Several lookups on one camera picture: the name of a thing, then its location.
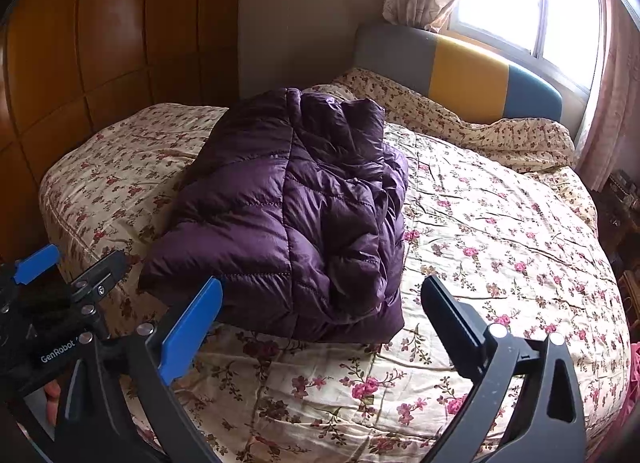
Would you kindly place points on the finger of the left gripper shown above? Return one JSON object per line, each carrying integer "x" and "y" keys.
{"x": 36, "y": 264}
{"x": 98, "y": 280}

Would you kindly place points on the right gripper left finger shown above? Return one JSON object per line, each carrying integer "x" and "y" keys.
{"x": 95, "y": 424}

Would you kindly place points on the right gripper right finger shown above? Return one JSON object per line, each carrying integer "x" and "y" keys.
{"x": 547, "y": 423}

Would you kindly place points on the purple quilted down jacket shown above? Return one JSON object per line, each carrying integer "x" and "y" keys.
{"x": 294, "y": 205}

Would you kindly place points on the bright bedroom window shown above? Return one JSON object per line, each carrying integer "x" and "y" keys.
{"x": 559, "y": 39}

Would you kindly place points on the person's left hand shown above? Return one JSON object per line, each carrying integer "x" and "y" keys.
{"x": 53, "y": 394}

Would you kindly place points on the red patterned cloth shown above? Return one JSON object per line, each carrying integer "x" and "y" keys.
{"x": 633, "y": 384}

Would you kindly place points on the cluttered bedside table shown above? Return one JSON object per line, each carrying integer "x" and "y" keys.
{"x": 618, "y": 230}

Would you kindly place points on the wooden wardrobe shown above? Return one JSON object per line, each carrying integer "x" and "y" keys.
{"x": 72, "y": 67}

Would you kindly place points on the grey yellow blue headboard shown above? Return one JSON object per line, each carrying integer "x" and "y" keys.
{"x": 478, "y": 85}

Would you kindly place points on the pink window curtain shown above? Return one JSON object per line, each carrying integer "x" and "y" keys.
{"x": 598, "y": 118}

